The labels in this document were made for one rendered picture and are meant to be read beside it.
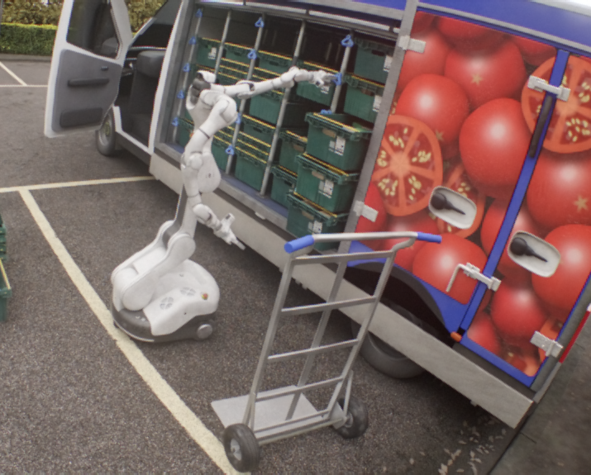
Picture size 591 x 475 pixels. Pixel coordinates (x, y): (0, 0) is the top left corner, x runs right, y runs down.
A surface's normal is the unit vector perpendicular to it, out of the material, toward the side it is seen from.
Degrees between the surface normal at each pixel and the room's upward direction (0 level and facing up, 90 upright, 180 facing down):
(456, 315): 90
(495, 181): 90
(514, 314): 90
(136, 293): 90
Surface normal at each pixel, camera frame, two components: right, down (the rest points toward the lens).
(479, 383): -0.71, 0.11
